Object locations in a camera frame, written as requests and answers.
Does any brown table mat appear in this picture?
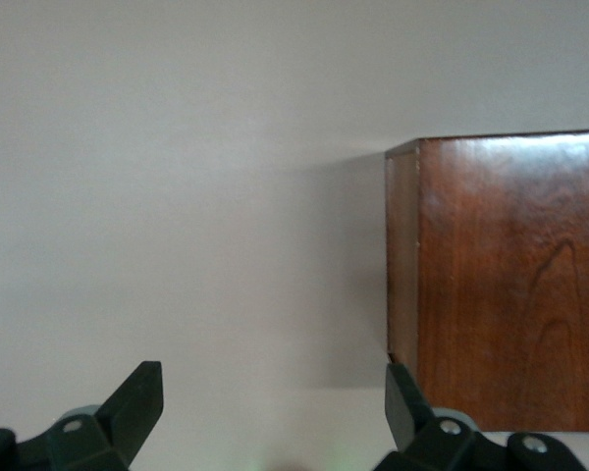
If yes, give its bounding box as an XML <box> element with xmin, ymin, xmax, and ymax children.
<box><xmin>0</xmin><ymin>0</ymin><xmax>589</xmax><ymax>471</ymax></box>

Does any dark red wooden cabinet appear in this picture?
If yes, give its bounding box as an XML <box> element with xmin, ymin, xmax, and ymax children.
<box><xmin>384</xmin><ymin>128</ymin><xmax>589</xmax><ymax>434</ymax></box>

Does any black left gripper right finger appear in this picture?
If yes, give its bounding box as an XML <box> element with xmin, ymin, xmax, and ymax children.
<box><xmin>372</xmin><ymin>363</ymin><xmax>589</xmax><ymax>471</ymax></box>

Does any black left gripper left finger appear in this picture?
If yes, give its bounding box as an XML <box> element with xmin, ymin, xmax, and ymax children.
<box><xmin>0</xmin><ymin>360</ymin><xmax>165</xmax><ymax>471</ymax></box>

